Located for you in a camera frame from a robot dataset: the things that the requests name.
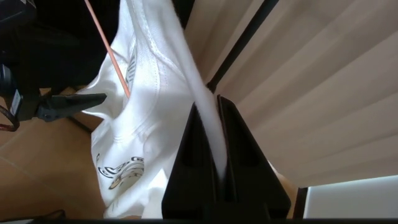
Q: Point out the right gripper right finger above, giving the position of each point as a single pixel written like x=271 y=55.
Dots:
x=252 y=186

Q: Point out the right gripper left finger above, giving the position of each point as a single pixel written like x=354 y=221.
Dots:
x=189 y=186

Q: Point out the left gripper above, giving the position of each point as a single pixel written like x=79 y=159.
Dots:
x=25 y=105

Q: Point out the pink clothes hanger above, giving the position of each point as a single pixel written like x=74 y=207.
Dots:
x=106 y=47

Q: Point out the white printed t-shirt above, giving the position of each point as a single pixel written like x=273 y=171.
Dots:
x=149 y=109

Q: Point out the black clothes rack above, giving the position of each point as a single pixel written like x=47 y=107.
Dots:
x=242 y=40

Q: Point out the beige curtain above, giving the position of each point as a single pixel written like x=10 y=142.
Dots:
x=311 y=93

